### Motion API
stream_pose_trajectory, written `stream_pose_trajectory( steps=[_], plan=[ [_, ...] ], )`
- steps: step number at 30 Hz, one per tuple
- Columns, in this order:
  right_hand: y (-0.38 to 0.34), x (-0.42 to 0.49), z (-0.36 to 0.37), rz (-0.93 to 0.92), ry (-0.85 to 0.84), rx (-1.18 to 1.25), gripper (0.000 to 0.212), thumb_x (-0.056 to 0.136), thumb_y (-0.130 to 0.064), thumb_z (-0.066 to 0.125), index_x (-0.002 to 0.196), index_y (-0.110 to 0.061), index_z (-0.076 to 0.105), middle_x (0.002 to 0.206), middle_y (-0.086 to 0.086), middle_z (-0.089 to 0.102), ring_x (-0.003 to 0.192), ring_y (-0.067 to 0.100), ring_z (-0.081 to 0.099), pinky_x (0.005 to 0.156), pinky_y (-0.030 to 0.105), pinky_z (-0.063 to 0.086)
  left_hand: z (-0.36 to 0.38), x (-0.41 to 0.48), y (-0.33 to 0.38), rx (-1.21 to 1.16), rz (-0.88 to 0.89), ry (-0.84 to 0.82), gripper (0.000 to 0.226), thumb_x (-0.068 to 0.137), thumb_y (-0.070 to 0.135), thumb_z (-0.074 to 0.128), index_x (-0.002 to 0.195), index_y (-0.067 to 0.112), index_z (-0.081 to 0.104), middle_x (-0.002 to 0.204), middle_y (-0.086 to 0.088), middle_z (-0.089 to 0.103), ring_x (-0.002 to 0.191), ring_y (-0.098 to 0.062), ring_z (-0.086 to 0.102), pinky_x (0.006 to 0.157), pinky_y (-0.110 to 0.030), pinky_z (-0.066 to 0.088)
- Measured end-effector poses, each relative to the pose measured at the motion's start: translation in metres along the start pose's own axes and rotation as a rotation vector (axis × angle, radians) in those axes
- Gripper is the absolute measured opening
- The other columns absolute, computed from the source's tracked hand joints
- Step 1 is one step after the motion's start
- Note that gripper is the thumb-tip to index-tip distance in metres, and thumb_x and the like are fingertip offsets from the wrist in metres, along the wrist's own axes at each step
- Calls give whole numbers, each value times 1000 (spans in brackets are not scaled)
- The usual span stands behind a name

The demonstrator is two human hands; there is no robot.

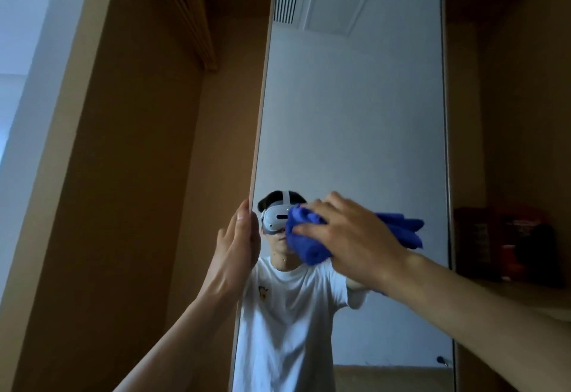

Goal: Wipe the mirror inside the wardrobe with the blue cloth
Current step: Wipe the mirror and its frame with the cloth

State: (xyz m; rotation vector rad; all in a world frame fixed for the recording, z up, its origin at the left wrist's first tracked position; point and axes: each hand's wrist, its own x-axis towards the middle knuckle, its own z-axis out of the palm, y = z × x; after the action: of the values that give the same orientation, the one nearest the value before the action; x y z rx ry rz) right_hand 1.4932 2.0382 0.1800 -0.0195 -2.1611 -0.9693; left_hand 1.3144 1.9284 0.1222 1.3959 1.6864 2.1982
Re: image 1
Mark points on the wooden wardrobe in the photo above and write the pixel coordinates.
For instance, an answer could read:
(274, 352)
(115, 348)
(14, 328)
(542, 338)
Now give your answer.
(134, 182)

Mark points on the tall framed mirror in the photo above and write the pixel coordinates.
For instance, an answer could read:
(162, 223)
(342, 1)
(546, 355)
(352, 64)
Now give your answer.
(357, 115)

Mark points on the small black pouch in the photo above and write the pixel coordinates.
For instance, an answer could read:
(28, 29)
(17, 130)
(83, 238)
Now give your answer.
(542, 258)

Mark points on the person's right hand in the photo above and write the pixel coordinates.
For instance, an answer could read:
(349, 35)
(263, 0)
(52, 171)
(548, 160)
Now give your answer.
(361, 244)

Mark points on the person's left hand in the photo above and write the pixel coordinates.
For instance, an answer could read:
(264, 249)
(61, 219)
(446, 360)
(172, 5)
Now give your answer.
(234, 258)

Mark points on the person's left forearm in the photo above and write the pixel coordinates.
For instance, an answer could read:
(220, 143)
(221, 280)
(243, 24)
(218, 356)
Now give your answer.
(178, 347)

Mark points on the red box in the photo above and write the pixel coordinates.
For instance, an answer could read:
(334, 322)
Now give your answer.
(513, 235)
(473, 244)

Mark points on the person's right forearm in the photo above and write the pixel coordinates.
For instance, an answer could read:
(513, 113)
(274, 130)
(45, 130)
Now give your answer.
(482, 311)

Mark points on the blue microfibre cloth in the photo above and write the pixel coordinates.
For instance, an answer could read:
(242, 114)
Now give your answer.
(308, 244)

